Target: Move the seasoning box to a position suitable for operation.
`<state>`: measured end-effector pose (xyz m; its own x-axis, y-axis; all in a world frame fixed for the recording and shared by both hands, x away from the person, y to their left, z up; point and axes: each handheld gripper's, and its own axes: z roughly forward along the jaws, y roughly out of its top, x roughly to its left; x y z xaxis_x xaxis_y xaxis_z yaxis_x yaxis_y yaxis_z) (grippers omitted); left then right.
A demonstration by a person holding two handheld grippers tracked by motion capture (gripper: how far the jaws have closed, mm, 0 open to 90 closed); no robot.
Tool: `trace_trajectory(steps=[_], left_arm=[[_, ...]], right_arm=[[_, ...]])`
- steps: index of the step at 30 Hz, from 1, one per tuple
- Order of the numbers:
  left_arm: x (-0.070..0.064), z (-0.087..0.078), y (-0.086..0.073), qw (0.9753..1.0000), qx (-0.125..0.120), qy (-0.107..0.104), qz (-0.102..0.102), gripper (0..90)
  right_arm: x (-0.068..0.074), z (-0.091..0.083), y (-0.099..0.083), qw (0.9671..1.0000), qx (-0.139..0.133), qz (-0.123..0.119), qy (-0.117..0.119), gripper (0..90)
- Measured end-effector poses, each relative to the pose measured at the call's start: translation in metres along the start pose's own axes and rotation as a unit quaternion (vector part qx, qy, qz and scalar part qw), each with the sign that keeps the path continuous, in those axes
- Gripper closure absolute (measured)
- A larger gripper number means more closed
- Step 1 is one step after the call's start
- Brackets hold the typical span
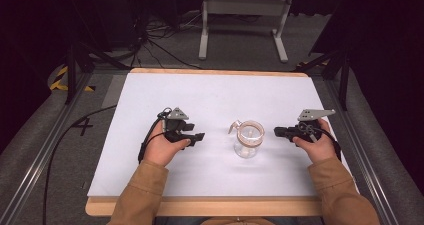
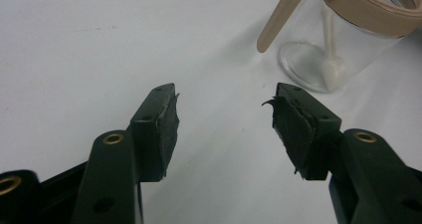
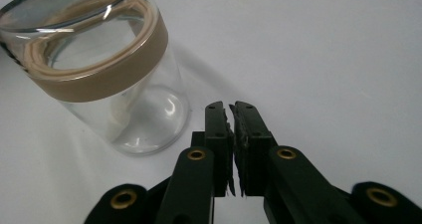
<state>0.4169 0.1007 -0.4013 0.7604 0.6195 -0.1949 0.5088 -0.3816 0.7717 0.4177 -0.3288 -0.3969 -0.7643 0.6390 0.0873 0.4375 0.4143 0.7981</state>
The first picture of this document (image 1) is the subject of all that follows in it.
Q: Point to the white table mat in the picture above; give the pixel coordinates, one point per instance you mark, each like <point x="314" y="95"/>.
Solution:
<point x="213" y="98"/>

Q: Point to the person's right hand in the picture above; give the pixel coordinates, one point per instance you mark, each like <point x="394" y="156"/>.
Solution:
<point x="320" y="148"/>

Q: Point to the black tripod stand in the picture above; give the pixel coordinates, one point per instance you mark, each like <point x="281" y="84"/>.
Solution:
<point x="71" y="71"/>
<point x="344" y="78"/>

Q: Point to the clear glass pitcher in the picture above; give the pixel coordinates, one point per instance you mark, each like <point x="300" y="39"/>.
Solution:
<point x="248" y="138"/>

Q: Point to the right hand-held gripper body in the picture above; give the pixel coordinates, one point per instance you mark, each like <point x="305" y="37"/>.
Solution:
<point x="308" y="126"/>

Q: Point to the aluminium floor rail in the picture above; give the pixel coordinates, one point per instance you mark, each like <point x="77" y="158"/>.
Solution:
<point x="360" y="151"/>
<point x="43" y="158"/>

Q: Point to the white metal stand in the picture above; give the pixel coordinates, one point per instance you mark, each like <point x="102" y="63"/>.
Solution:
<point x="245" y="6"/>

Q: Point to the yellow black floor tape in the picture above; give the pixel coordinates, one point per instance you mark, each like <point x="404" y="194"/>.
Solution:
<point x="60" y="83"/>

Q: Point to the person's left hand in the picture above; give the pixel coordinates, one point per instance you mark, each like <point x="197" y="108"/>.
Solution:
<point x="161" y="150"/>

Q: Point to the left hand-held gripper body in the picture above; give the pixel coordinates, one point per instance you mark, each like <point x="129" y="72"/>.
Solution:
<point x="175" y="125"/>

